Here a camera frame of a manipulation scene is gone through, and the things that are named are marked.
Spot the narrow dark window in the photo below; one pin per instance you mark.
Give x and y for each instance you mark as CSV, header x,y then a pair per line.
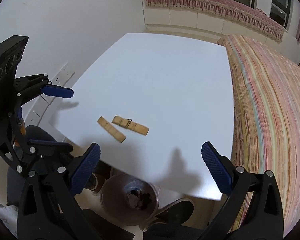
x,y
280,7

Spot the wooden clothespin half with spring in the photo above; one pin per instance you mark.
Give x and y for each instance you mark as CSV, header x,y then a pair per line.
x,y
133,127

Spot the white wall outlet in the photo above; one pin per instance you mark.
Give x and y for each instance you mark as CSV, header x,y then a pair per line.
x,y
63,74

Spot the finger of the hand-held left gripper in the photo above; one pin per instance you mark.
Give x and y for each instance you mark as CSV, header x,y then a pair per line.
x,y
52,147
58,91

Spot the round brown trash bin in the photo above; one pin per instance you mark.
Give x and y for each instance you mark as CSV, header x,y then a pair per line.
x,y
110,197

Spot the person's right shoe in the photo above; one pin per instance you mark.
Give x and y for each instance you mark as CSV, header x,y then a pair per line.
x,y
176,211

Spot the striped bed blanket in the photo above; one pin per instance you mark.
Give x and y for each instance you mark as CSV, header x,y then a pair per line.
x,y
272,120

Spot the plain wooden clothespin half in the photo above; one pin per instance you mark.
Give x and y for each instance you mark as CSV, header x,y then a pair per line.
x,y
111,129

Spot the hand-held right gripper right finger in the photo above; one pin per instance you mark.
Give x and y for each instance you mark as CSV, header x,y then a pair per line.
x,y
216,166

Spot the white window seat cabinet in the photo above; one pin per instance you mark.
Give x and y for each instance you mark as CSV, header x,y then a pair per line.
x,y
185,18

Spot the pink frilled window seat cover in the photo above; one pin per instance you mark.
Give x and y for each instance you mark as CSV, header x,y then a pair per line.
x,y
202,5

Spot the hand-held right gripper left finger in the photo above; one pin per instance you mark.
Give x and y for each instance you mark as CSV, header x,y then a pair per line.
x,y
86,167

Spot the white crumpled plastic bag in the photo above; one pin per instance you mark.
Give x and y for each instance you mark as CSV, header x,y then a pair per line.
x,y
6,220

